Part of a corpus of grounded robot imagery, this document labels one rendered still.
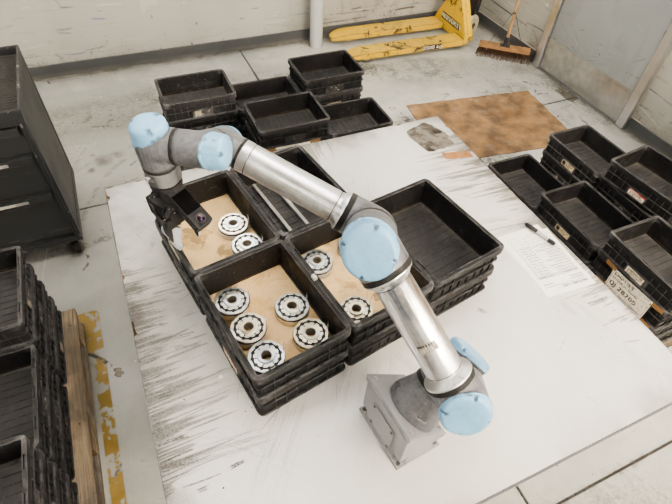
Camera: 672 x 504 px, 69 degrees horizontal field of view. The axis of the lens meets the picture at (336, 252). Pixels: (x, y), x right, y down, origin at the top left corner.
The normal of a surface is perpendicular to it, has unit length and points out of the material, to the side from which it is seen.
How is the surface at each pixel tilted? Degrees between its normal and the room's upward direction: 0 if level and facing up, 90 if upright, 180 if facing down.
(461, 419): 67
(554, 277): 0
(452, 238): 0
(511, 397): 0
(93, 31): 90
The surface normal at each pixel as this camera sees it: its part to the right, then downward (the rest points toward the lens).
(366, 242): -0.17, 0.20
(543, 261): 0.05, -0.67
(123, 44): 0.40, 0.70
